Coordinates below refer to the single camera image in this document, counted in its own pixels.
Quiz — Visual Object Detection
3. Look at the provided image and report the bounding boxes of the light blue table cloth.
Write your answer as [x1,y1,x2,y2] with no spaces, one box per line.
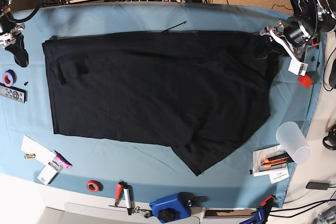
[1,2,327,208]

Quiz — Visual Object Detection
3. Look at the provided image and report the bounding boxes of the black remote control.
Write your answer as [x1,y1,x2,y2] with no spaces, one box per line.
[0,83,27,103]

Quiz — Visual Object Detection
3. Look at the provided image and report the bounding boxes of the pink marker package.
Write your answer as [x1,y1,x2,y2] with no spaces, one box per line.
[54,151,72,169]

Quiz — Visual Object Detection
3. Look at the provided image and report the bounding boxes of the orange black clamp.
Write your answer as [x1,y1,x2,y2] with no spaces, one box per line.
[310,36,320,47]

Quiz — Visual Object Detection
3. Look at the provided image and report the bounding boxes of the red handled screwdriver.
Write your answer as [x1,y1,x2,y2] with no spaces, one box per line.
[114,180,124,207]

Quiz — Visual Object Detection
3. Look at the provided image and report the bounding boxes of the black t-shirt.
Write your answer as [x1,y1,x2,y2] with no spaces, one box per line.
[43,31,279,175]

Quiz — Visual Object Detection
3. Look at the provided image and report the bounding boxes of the purple tape roll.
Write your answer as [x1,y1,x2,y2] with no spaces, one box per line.
[2,69,17,87]

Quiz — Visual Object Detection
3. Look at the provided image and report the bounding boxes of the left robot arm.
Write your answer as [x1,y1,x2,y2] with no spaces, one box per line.
[260,0,335,63]

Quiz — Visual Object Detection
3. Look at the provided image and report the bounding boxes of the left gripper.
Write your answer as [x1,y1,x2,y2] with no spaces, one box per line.
[260,19,309,62]

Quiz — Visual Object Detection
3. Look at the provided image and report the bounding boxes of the black cable tie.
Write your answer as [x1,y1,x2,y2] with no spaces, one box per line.
[161,21,187,33]

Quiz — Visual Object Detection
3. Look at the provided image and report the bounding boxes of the blue orange bar clamp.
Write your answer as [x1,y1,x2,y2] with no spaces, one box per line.
[240,195,276,224]

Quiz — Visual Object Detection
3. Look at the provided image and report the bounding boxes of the white booklet papers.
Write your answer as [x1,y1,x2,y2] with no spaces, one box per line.
[252,145,289,184]

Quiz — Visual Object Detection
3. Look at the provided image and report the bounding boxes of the red tape roll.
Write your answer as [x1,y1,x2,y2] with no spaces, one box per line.
[86,180,102,193]

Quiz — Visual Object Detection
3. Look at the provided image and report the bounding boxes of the white paper sheet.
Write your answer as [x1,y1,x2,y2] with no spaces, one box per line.
[21,135,56,165]

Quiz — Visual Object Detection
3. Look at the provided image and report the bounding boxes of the white marker pen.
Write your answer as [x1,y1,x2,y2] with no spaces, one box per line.
[123,185,132,216]

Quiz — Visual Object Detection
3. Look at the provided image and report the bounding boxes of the blue table clamp box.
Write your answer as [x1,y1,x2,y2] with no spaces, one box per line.
[149,192,192,223]

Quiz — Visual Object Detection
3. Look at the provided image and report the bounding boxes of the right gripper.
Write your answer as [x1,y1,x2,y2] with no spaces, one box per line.
[1,24,29,67]

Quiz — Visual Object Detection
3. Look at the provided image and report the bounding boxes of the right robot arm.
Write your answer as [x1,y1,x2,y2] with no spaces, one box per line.
[1,0,44,68]

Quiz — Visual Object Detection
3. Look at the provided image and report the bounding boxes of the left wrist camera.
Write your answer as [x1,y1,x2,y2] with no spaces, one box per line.
[288,59,308,76]

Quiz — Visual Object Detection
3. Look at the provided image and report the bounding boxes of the red cube block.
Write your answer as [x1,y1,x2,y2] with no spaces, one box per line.
[298,74,313,89]

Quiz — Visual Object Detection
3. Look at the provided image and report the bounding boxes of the translucent plastic cup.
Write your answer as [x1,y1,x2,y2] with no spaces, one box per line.
[276,121,311,164]

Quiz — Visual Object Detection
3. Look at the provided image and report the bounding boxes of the white blister pack card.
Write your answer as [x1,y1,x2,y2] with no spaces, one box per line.
[37,160,62,185]

